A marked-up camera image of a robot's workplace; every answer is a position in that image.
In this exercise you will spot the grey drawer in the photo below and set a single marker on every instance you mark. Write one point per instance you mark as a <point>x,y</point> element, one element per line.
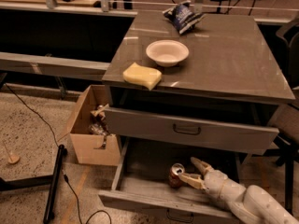
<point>191,132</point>
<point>141,182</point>

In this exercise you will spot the cardboard box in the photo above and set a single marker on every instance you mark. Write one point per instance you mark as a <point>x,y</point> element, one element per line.
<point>91,148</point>

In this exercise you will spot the black stand leg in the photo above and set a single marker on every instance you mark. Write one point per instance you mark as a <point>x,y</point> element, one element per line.
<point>51,180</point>

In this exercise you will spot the grey top drawer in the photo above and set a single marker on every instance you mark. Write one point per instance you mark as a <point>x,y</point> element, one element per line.
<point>191,132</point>

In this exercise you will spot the white paper bowl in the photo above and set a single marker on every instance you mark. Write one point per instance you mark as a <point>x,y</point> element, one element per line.
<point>167,53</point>

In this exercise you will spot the grey metal bench beam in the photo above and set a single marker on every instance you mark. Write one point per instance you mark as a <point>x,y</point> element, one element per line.
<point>52,66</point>

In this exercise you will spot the blue chip bag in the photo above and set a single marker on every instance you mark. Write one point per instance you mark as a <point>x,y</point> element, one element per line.
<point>182,18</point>

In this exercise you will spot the small wooden spinning top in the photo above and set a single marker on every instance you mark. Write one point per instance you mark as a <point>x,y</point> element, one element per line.
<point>11,158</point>

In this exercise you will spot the grey middle drawer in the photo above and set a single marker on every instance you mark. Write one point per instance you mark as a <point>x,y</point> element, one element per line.
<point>141,182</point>

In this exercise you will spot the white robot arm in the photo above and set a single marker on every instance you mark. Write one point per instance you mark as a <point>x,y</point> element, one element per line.
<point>251,205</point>

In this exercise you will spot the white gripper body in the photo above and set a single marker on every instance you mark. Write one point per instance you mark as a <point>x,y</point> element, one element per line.
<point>214,183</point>

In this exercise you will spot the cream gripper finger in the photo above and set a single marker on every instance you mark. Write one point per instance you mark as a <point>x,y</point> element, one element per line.
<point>202,166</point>
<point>193,180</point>

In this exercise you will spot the yellow sponge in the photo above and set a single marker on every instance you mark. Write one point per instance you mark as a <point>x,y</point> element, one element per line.
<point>143,76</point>

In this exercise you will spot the red coke can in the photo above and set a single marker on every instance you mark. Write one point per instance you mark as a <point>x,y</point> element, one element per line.
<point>174,172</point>

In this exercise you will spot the crumpled wrappers in box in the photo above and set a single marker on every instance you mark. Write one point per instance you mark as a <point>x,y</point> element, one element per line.
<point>99,123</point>

